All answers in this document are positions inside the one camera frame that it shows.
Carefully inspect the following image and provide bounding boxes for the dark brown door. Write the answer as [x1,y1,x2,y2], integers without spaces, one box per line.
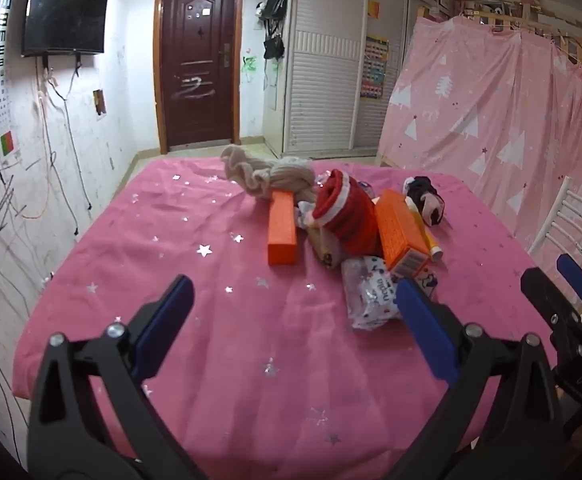
[153,0,248,156]

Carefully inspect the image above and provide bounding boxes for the black wall television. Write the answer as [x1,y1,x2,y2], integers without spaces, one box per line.
[21,0,113,58]

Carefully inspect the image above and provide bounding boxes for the colourful grid poster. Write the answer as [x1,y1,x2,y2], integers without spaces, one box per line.
[361,35,389,101]

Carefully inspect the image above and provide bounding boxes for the wooden bed frame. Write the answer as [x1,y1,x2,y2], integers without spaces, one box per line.
[453,0,582,78]

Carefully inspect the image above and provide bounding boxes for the large black hanging bag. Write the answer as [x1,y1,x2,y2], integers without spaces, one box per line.
[261,0,289,21]

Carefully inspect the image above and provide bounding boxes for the white louvered wardrobe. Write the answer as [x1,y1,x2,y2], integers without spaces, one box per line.
[282,0,459,158]

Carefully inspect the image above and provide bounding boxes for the yellow snack packet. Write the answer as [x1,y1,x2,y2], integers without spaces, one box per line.
[307,225,344,271]

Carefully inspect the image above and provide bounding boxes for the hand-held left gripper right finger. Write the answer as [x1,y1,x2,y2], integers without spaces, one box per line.
[386,277,566,480]

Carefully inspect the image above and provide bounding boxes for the pink tree print curtain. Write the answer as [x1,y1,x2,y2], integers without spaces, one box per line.
[377,14,582,291]

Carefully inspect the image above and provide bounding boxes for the black white plush toy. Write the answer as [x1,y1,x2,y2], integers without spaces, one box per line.
[403,176,446,226]

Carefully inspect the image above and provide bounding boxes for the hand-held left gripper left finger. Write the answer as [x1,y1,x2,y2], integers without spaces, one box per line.
[27,274,206,480]

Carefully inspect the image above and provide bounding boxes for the red white striped sock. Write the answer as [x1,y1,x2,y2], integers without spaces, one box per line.
[303,169,379,256]

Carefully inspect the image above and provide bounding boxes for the pink star tablecloth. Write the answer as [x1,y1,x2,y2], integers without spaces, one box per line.
[12,157,559,480]

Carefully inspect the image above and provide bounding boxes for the white printed plastic packet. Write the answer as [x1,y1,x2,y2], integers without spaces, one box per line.
[342,255,439,331]

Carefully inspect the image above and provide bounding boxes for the white metal chair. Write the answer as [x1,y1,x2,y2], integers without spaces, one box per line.
[527,176,582,311]

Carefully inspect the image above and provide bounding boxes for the beige sock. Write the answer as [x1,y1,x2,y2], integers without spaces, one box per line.
[220,144,318,206]

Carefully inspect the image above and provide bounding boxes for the small black hanging bag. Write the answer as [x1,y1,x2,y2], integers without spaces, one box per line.
[263,35,286,61]

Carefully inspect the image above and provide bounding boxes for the orange carton box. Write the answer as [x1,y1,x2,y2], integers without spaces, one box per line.
[373,190,429,278]

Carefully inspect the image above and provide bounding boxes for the yellow tube with white cap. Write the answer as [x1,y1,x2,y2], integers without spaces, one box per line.
[411,200,444,261]

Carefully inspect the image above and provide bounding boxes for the long orange box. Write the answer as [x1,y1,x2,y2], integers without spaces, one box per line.
[267,190,299,267]

